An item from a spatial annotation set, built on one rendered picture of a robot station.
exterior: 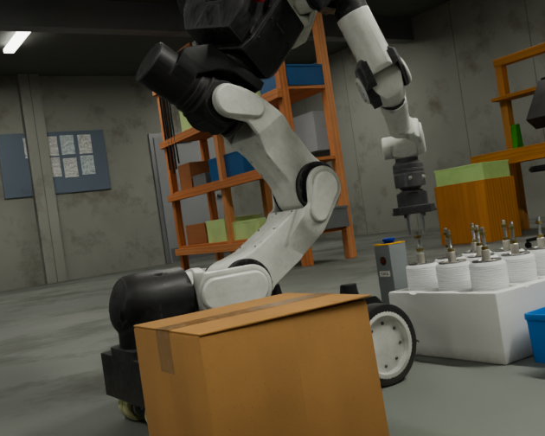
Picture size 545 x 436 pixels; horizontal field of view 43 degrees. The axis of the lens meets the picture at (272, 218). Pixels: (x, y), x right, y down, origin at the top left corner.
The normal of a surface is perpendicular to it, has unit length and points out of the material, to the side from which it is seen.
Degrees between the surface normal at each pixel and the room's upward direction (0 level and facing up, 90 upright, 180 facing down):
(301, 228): 111
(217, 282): 90
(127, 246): 90
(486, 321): 90
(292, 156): 90
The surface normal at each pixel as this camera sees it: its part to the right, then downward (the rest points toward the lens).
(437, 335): -0.83, 0.11
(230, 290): 0.54, -0.08
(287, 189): -0.71, 0.48
